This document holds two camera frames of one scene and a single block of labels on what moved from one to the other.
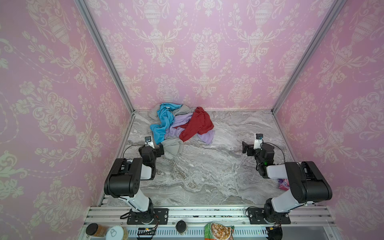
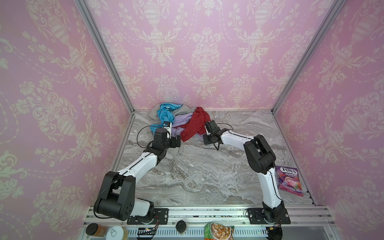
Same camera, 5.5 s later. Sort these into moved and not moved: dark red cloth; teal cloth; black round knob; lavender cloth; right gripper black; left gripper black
Moved: right gripper black; left gripper black
Not moved: teal cloth; lavender cloth; dark red cloth; black round knob
